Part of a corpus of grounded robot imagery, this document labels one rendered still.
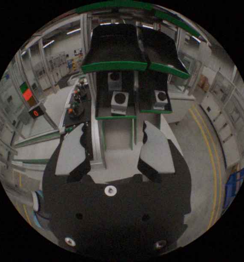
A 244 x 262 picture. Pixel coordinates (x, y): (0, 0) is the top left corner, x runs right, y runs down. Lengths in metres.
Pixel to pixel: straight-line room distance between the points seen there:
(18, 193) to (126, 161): 0.64
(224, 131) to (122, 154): 3.69
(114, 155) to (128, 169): 0.13
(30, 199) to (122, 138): 0.56
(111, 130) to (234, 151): 3.84
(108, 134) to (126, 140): 0.09
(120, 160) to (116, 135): 0.20
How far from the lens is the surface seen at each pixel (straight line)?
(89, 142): 0.50
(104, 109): 0.29
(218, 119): 3.90
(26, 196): 0.46
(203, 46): 1.62
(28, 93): 0.55
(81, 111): 0.66
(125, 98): 0.23
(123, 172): 0.54
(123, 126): 0.41
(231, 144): 3.81
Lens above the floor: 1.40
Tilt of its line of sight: 58 degrees down
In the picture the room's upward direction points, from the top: 2 degrees clockwise
